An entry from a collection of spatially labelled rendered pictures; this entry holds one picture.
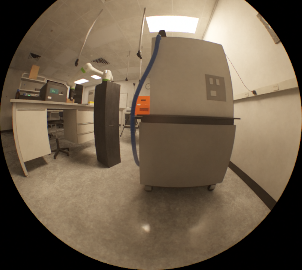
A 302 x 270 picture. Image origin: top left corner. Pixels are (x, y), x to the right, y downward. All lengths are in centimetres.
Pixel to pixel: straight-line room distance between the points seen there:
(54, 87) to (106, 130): 106
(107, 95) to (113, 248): 143
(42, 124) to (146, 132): 136
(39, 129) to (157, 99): 147
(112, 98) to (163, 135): 85
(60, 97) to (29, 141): 79
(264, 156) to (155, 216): 112
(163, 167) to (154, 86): 61
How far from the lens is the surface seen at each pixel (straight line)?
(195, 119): 69
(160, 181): 85
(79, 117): 186
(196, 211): 92
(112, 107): 126
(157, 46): 79
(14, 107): 146
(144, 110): 205
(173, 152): 70
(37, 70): 385
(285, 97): 109
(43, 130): 154
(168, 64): 76
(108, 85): 125
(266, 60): 125
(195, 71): 77
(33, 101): 145
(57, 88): 167
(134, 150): 73
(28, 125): 149
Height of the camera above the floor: 74
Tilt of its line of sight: 3 degrees down
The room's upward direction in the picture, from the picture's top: 1 degrees clockwise
